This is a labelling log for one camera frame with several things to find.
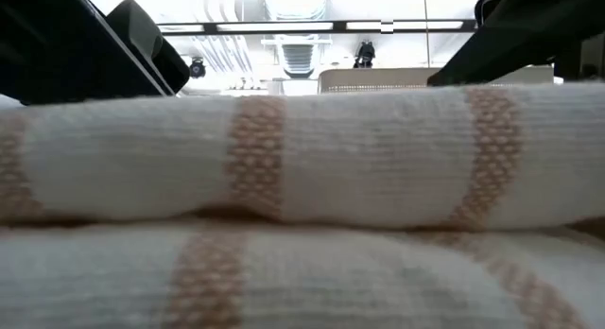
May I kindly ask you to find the silver ventilation duct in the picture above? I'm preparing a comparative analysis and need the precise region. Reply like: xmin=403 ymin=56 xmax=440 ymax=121
xmin=273 ymin=33 xmax=327 ymax=79

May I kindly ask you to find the white striped towel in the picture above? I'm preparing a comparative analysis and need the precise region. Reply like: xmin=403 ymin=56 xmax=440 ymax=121
xmin=0 ymin=80 xmax=605 ymax=329

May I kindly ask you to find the white perforated plastic basket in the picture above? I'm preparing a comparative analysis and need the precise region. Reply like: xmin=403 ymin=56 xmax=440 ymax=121
xmin=317 ymin=66 xmax=555 ymax=94

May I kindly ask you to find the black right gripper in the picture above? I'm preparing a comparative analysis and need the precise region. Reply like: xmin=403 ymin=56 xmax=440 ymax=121
xmin=427 ymin=0 xmax=605 ymax=88

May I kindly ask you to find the thin grey hanging cable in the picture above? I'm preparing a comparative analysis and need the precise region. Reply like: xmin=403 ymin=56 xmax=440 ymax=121
xmin=422 ymin=0 xmax=431 ymax=68

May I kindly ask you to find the black overhead camera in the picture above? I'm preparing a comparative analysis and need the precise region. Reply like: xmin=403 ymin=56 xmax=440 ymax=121
xmin=352 ymin=40 xmax=378 ymax=69

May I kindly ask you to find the black ceiling spotlight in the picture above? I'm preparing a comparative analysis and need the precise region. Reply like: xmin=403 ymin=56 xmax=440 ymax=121
xmin=188 ymin=57 xmax=207 ymax=79

